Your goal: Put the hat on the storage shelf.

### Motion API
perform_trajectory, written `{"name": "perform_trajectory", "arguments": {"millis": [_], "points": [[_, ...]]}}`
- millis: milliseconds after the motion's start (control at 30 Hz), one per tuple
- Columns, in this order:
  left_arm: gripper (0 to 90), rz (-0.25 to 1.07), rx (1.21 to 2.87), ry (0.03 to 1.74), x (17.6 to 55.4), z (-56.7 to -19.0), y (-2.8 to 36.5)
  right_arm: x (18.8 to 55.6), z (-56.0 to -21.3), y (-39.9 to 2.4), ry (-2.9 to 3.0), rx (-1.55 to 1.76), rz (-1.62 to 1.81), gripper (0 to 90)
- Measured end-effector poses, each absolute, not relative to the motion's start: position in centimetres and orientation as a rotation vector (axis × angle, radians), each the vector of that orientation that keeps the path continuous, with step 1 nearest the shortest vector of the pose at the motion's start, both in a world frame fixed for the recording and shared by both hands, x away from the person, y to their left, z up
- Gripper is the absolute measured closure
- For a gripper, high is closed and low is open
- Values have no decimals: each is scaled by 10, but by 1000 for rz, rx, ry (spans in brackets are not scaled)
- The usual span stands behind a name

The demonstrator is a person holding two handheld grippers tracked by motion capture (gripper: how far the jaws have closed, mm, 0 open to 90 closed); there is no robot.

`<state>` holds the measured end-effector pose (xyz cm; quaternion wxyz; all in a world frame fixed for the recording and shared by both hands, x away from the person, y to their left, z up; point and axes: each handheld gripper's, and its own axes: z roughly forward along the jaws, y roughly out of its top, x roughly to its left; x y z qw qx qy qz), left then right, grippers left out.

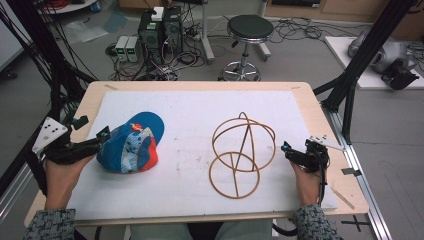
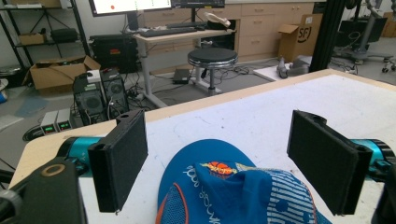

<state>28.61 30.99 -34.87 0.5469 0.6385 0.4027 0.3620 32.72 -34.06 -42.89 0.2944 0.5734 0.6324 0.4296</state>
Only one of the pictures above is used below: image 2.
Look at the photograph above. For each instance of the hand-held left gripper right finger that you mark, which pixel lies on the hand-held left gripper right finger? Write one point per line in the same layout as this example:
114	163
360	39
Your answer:
327	161

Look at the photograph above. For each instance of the open cardboard box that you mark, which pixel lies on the open cardboard box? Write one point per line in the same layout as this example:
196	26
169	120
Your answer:
59	73

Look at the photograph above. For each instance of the black metal post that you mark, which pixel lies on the black metal post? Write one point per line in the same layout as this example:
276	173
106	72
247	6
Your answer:
327	34

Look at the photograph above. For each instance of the printed cardboard box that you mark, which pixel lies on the printed cardboard box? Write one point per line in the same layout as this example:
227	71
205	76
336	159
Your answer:
299	37

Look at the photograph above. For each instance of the dark computer monitor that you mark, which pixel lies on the dark computer monitor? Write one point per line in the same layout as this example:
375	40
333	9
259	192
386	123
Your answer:
197	3

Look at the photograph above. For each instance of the black keyboard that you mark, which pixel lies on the black keyboard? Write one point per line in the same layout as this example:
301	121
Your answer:
168	31

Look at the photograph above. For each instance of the wooden standing desk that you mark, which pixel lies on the wooden standing desk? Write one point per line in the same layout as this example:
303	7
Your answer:
174	46

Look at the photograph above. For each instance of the wooden drawer cabinet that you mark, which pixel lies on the wooden drawer cabinet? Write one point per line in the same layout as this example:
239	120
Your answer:
261	29

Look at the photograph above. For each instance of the black equipment case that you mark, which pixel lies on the black equipment case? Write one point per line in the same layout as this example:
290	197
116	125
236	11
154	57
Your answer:
114	53

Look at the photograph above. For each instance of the black bag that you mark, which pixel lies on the black bag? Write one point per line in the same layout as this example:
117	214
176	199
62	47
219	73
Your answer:
64	35

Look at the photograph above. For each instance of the round black stool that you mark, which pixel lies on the round black stool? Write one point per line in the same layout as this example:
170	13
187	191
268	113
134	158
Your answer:
212	60

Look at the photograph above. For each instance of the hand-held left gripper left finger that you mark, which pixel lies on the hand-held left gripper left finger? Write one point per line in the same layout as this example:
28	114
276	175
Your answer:
120	161

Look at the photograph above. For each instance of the grey handheld tool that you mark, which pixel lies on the grey handheld tool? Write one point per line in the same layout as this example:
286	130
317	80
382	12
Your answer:
288	69

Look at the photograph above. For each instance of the grey robot stand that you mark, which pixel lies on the grey robot stand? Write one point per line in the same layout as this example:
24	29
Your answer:
367	34

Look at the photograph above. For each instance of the black metal shelf rack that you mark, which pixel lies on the black metal shelf rack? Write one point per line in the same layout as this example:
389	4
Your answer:
40	31

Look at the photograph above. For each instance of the blue printed cap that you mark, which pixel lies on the blue printed cap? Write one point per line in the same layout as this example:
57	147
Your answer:
230	189

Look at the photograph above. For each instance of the black computer tower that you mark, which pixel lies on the black computer tower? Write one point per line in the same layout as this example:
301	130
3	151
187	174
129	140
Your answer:
88	99
115	91

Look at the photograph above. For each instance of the beige cloth bundle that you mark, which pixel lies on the beige cloth bundle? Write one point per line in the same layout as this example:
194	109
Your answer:
218	19

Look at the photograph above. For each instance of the small cardboard box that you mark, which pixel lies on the small cardboard box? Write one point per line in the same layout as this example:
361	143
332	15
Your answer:
31	39

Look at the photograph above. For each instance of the black flat box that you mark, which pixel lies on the black flat box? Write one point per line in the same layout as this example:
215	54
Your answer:
181	76

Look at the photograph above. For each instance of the grey power supply unit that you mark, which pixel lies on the grey power supply unit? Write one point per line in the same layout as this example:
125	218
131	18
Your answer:
64	120
49	123

